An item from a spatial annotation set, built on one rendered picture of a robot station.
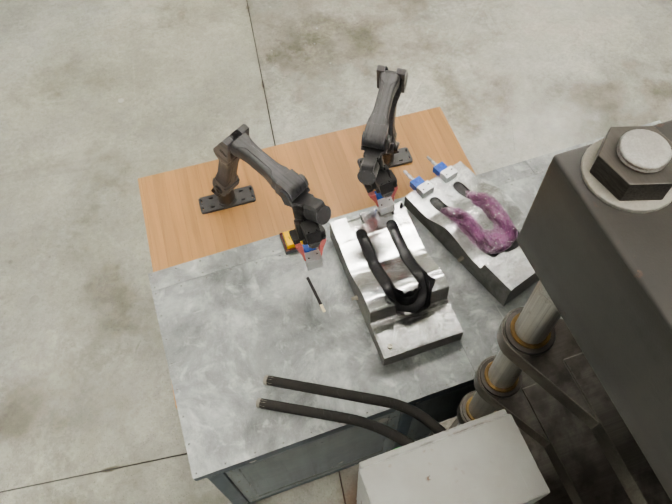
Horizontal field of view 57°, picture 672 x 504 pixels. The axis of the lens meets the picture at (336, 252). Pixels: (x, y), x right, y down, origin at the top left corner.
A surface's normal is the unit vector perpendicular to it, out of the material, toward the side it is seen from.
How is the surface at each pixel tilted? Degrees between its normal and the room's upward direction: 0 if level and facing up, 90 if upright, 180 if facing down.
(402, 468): 0
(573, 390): 0
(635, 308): 90
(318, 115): 0
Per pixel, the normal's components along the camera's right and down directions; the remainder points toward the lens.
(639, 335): -0.94, 0.29
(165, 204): -0.02, -0.51
